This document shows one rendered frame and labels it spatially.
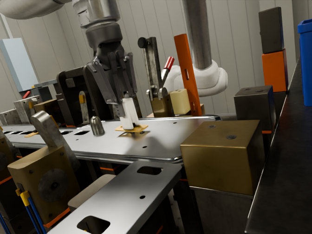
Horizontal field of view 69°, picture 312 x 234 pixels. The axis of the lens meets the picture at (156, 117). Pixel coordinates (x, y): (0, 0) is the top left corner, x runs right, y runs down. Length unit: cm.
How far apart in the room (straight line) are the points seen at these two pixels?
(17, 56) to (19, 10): 290
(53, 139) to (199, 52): 88
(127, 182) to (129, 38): 356
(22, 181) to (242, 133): 36
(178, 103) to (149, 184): 30
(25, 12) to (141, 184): 46
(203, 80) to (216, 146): 101
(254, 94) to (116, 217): 26
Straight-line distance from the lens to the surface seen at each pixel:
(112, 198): 33
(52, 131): 47
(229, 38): 318
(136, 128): 54
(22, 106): 124
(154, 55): 64
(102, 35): 50
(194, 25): 111
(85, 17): 51
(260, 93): 37
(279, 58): 53
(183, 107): 59
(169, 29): 347
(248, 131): 29
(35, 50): 380
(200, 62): 122
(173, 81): 131
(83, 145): 59
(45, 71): 379
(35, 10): 61
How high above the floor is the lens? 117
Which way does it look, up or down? 15 degrees down
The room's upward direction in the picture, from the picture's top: 14 degrees counter-clockwise
